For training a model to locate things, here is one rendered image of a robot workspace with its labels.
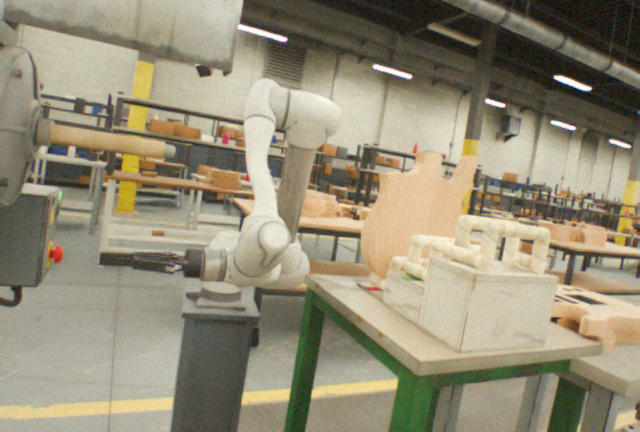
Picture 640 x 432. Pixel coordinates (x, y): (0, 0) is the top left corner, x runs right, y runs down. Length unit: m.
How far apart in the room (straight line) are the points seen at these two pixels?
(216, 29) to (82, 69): 11.33
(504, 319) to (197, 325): 1.02
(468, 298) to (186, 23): 0.73
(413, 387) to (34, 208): 0.85
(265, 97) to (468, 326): 0.90
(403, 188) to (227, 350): 0.88
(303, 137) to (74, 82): 10.75
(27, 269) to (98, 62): 11.04
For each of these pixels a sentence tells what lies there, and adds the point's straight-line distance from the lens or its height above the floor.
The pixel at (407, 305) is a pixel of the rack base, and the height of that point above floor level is 0.96.
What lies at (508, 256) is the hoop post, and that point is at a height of 1.12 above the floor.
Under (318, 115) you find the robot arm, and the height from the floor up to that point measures 1.44.
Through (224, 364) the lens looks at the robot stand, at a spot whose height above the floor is 0.51.
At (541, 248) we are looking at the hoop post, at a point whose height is 1.16.
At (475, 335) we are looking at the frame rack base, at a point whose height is 0.97.
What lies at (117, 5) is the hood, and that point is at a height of 1.44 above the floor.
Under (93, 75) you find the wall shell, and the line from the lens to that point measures 11.94.
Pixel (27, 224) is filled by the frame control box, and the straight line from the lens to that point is 1.03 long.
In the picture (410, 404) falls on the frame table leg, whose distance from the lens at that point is 0.93.
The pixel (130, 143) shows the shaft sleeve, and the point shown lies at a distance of 0.79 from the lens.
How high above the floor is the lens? 1.26
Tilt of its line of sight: 3 degrees down
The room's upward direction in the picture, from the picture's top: 9 degrees clockwise
